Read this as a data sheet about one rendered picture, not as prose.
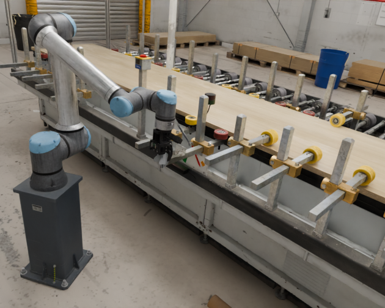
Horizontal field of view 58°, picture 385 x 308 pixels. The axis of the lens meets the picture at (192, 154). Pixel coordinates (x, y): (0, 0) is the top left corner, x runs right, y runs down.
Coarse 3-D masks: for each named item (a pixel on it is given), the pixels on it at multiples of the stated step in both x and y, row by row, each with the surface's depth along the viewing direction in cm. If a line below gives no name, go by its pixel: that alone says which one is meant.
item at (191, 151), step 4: (216, 140) 194; (220, 140) 194; (216, 144) 192; (220, 144) 195; (192, 148) 181; (196, 148) 181; (200, 148) 183; (188, 152) 177; (192, 152) 180; (196, 152) 182; (200, 152) 185; (172, 156) 171; (176, 156) 171; (180, 156) 174; (184, 156) 176; (188, 156) 178; (172, 160) 170; (176, 160) 172; (168, 164) 169
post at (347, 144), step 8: (344, 144) 131; (352, 144) 130; (344, 152) 132; (336, 160) 135; (344, 160) 133; (336, 168) 136; (344, 168) 135; (336, 176) 136; (336, 184) 137; (328, 216) 145; (320, 224) 147; (320, 232) 148
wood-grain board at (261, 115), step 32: (96, 64) 313; (128, 64) 325; (192, 96) 252; (224, 96) 259; (224, 128) 200; (256, 128) 205; (320, 128) 214; (320, 160) 173; (352, 160) 176; (384, 160) 180; (384, 192) 149
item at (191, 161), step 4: (176, 144) 200; (176, 148) 201; (180, 148) 198; (184, 148) 196; (192, 156) 192; (200, 156) 188; (180, 160) 201; (188, 160) 196; (192, 160) 193; (196, 160) 191; (200, 160) 189; (204, 160) 187; (188, 164) 197; (192, 164) 194; (196, 164) 192; (200, 164) 190; (192, 168) 195; (196, 168) 193; (200, 168) 190; (204, 168) 188; (200, 172) 191; (204, 172) 189
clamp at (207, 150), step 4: (192, 140) 190; (196, 144) 188; (200, 144) 185; (204, 144) 185; (212, 144) 186; (204, 148) 184; (208, 148) 182; (212, 148) 185; (204, 152) 185; (208, 152) 184; (212, 152) 186
